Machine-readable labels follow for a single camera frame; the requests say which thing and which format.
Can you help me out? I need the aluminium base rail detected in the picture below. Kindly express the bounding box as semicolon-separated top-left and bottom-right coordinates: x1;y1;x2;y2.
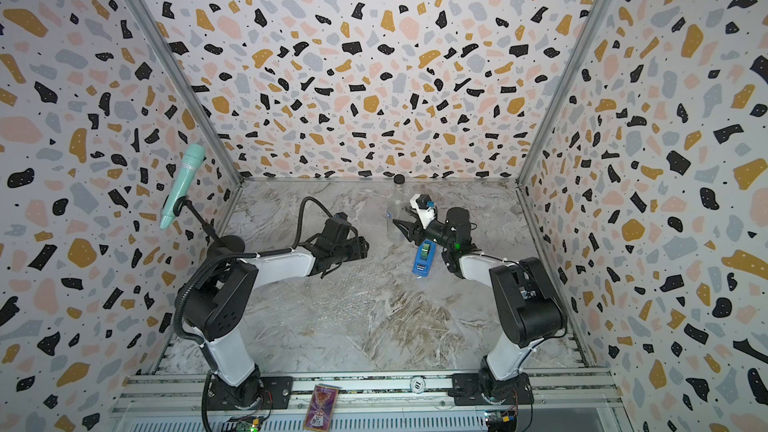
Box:
105;368;632;431

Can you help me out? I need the mint green microphone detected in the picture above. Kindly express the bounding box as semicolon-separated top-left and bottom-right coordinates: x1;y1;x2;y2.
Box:
159;144;206;230

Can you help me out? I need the purple card on rail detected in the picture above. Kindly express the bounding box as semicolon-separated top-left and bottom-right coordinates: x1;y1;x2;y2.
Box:
302;384;341;432

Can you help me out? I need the black microphone stand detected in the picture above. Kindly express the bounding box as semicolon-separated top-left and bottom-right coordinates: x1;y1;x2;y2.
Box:
173;196;245;258

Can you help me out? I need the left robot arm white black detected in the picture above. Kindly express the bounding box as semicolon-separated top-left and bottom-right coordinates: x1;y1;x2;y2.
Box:
173;213;370;410

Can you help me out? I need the blue tape dispenser green roll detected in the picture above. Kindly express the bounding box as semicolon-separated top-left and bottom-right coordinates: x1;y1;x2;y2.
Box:
412;239;437;278

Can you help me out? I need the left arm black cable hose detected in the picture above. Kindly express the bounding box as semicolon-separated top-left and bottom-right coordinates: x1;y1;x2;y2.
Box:
172;196;337;432

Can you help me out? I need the clear glass wine bottle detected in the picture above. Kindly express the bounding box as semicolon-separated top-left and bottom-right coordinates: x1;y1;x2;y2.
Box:
386;174;418;225

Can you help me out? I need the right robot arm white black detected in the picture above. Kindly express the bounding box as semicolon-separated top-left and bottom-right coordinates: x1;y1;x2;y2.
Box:
390;201;567;404

